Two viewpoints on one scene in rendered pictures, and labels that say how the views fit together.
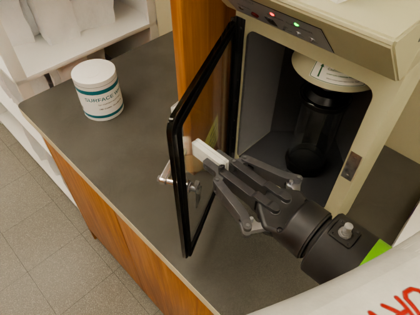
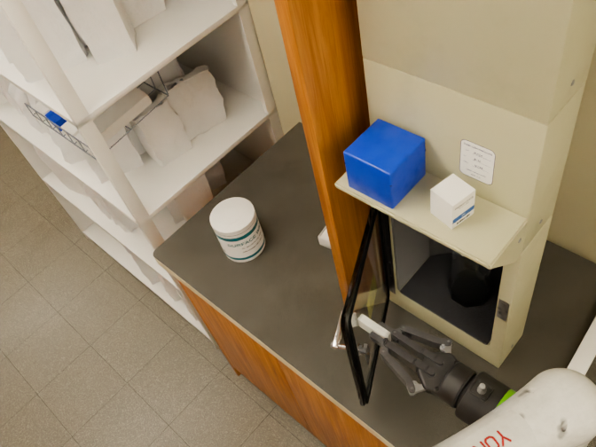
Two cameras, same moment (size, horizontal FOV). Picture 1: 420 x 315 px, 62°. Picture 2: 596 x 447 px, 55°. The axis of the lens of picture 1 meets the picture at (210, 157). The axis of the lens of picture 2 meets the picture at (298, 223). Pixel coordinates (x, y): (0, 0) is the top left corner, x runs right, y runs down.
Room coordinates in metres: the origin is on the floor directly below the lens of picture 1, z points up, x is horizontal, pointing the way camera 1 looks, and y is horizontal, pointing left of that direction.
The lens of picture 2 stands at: (-0.17, -0.01, 2.29)
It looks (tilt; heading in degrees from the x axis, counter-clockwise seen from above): 50 degrees down; 10
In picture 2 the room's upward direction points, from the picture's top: 16 degrees counter-clockwise
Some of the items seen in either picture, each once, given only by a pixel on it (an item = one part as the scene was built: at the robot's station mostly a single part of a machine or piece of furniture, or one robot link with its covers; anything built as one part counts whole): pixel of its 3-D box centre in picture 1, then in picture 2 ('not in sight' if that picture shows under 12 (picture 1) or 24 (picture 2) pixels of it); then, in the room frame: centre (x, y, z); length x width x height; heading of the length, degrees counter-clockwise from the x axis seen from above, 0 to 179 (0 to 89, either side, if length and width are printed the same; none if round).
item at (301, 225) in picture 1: (289, 217); (444, 376); (0.26, -0.11, 1.28); 0.09 x 0.08 x 0.07; 45
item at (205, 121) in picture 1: (207, 148); (369, 306); (0.48, 0.00, 1.19); 0.30 x 0.01 x 0.40; 161
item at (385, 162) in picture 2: not in sight; (385, 163); (0.54, -0.06, 1.55); 0.10 x 0.10 x 0.09; 45
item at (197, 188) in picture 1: (195, 194); (364, 354); (0.37, 0.03, 1.18); 0.02 x 0.02 x 0.06; 71
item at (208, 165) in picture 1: (212, 174); (378, 345); (0.34, 0.00, 1.28); 0.05 x 0.03 x 0.01; 45
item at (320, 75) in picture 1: (342, 51); not in sight; (0.58, -0.25, 1.34); 0.18 x 0.18 x 0.05
